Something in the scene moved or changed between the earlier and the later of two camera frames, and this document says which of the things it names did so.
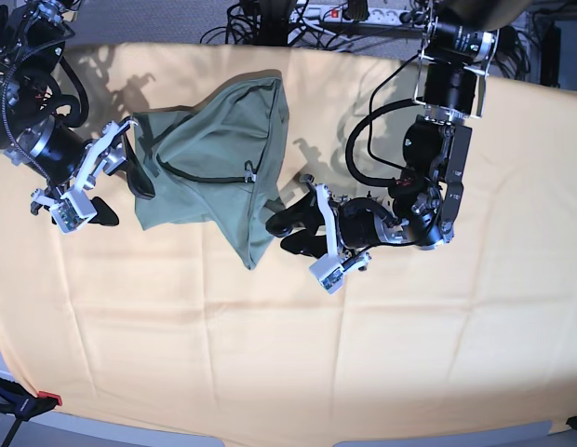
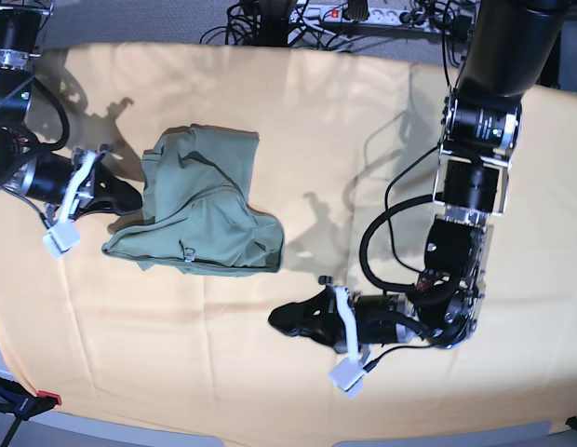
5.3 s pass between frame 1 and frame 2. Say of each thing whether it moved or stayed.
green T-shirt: moved
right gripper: moved
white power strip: stayed
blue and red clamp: stayed
